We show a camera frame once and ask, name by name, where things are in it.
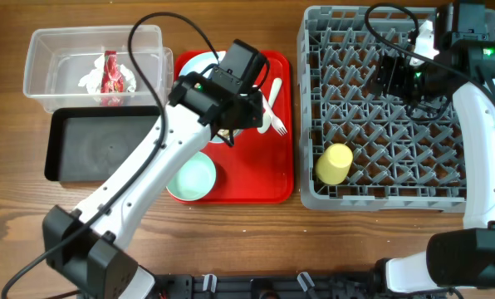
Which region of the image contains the blue bowl with rice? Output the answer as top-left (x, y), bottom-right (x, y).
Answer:
top-left (210, 129), bottom-right (243, 144)

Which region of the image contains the yellow plastic cup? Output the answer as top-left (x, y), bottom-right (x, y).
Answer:
top-left (314, 144), bottom-right (354, 185)

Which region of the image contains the white napkin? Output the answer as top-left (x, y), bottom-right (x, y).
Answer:
top-left (78, 55), bottom-right (136, 94)

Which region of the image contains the red strawberry snack wrapper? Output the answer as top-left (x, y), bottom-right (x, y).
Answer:
top-left (100, 51), bottom-right (124, 106)

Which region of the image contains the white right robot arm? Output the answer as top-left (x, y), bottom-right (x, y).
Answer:
top-left (368, 40), bottom-right (495, 295)

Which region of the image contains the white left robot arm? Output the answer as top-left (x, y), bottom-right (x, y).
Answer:
top-left (42, 68), bottom-right (266, 298)

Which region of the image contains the grey dishwasher rack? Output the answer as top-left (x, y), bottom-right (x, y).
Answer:
top-left (297, 6), bottom-right (467, 213)

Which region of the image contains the black food waste tray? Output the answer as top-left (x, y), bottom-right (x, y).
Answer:
top-left (44, 106), bottom-right (159, 183)

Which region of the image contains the clear plastic waste bin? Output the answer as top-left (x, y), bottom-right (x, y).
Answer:
top-left (23, 25), bottom-right (174, 113)

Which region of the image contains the cream plastic spoon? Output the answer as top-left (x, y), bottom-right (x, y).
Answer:
top-left (257, 78), bottom-right (282, 134)

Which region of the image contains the pink plastic fork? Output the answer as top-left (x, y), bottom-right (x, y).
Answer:
top-left (260, 96), bottom-right (287, 136)

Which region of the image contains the red serving tray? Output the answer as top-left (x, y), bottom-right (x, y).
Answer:
top-left (194, 51), bottom-right (295, 204)

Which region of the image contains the light blue plate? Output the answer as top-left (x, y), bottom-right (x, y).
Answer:
top-left (179, 51), bottom-right (226, 76)

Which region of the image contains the mint green bowl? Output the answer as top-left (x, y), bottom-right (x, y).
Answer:
top-left (166, 152), bottom-right (217, 202)

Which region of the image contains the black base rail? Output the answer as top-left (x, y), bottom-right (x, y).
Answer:
top-left (147, 272), bottom-right (377, 299)

